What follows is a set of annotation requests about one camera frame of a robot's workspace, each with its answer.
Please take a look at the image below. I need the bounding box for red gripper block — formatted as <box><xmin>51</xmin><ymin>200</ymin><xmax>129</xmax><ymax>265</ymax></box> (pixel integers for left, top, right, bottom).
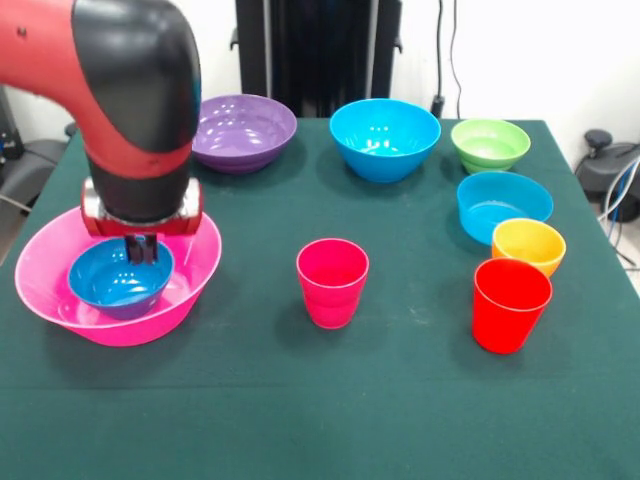
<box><xmin>81</xmin><ymin>179</ymin><xmax>205</xmax><ymax>265</ymax></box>

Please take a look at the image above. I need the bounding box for small dark blue plastic bowl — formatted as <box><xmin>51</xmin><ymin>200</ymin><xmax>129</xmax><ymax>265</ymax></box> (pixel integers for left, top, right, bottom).
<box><xmin>67</xmin><ymin>236</ymin><xmax>176</xmax><ymax>321</ymax></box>

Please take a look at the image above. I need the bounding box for large pink plastic bowl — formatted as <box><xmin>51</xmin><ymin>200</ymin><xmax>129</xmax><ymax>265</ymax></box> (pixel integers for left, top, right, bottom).
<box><xmin>14</xmin><ymin>206</ymin><xmax>223</xmax><ymax>348</ymax></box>

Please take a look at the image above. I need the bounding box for purple plastic bowl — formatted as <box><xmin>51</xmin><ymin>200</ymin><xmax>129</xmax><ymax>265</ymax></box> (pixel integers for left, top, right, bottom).
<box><xmin>192</xmin><ymin>94</ymin><xmax>299</xmax><ymax>175</ymax></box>

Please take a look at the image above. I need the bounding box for magenta plastic cup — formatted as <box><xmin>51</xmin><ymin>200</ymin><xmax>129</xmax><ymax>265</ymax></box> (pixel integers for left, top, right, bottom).
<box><xmin>296</xmin><ymin>238</ymin><xmax>370</xmax><ymax>330</ymax></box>

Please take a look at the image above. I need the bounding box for large light blue plastic bowl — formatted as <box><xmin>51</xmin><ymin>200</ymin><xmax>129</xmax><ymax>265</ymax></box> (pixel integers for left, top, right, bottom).
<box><xmin>328</xmin><ymin>98</ymin><xmax>442</xmax><ymax>184</ymax></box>

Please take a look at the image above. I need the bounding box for dark green tablecloth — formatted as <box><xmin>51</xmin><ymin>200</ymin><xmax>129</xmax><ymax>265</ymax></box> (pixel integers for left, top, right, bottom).
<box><xmin>0</xmin><ymin>114</ymin><xmax>640</xmax><ymax>480</ymax></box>

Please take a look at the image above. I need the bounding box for shallow light blue plastic bowl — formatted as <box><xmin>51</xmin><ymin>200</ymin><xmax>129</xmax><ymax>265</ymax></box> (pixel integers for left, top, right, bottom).
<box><xmin>455</xmin><ymin>171</ymin><xmax>555</xmax><ymax>247</ymax></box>

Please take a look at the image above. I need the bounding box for green plastic bowl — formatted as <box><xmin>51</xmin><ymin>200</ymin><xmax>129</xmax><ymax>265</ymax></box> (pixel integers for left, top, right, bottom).
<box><xmin>450</xmin><ymin>117</ymin><xmax>532</xmax><ymax>175</ymax></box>

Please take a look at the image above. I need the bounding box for red plastic cup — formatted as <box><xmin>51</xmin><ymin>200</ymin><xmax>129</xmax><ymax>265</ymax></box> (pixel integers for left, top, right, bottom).
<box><xmin>472</xmin><ymin>257</ymin><xmax>554</xmax><ymax>356</ymax></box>

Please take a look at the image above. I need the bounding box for orange plastic cup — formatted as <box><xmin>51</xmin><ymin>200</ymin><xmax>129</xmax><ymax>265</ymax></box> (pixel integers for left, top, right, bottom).
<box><xmin>491</xmin><ymin>217</ymin><xmax>568</xmax><ymax>279</ymax></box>

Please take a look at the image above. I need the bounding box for black hanging wall cable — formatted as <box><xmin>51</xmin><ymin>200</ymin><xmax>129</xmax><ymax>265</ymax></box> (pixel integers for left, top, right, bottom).
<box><xmin>430</xmin><ymin>0</ymin><xmax>464</xmax><ymax>120</ymax></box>

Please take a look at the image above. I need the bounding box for tangle of floor cables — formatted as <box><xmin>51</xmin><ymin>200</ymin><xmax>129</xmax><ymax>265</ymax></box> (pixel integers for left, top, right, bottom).
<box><xmin>597</xmin><ymin>159</ymin><xmax>640</xmax><ymax>274</ymax></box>

